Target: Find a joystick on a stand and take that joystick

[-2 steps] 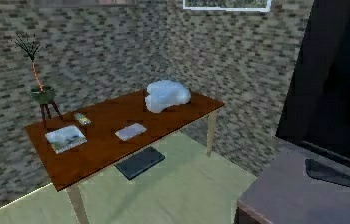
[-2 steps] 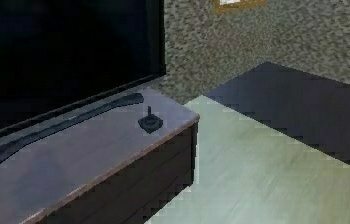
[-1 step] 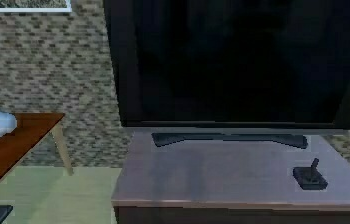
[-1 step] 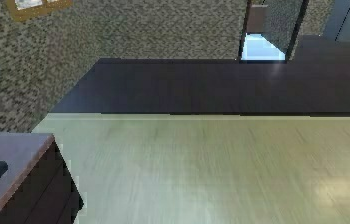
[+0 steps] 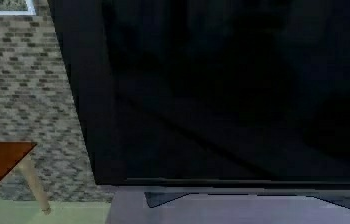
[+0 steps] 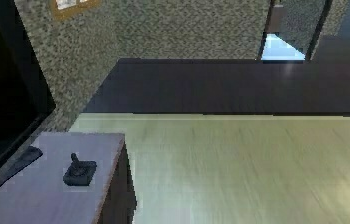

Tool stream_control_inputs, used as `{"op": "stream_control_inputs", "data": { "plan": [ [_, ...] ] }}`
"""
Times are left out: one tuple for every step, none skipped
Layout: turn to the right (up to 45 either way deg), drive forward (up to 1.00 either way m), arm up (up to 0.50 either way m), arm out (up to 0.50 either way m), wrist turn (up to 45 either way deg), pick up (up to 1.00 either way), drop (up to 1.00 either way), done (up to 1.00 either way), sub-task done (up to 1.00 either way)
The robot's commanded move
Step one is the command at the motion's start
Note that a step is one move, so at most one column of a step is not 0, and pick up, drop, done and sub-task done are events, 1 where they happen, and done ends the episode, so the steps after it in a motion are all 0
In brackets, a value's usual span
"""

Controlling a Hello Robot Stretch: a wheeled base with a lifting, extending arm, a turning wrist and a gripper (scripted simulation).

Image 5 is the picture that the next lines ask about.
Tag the grey television stand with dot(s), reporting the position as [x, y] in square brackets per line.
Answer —
[216, 210]

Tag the black television set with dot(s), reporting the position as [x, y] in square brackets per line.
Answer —
[216, 93]

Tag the white framed window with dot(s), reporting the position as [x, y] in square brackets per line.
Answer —
[6, 6]

